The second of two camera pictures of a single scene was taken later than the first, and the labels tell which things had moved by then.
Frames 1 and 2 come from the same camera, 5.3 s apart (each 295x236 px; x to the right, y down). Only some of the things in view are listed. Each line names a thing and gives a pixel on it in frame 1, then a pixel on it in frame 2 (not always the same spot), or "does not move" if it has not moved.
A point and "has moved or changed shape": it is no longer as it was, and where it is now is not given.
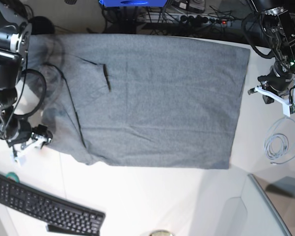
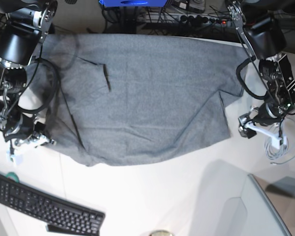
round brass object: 161,232 does not move
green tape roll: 13,176 does not move
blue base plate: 132,3 does not move
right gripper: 277,81 -> 269,112
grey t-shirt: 142,100 has moved or changed shape
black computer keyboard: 59,217 does not move
